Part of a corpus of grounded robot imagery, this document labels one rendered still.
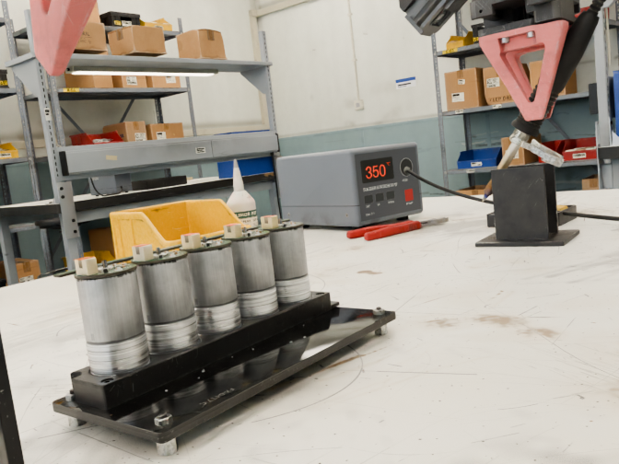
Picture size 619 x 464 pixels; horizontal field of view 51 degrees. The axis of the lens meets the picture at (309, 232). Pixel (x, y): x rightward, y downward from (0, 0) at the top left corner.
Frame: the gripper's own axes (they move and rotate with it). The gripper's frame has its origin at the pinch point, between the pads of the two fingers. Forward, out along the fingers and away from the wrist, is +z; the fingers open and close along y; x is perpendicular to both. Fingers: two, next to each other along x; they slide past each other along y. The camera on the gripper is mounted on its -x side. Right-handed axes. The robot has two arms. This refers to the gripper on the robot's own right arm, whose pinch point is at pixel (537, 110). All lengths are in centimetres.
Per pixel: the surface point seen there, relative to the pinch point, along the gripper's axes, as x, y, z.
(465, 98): -154, -405, -25
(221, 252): -5.8, 35.1, 5.1
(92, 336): -7.4, 41.6, 7.1
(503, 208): -3.2, 1.9, 8.0
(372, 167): -21.9, -10.0, 3.4
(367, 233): -18.5, -0.9, 9.9
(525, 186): -1.1, 1.9, 6.2
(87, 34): -218, -130, -64
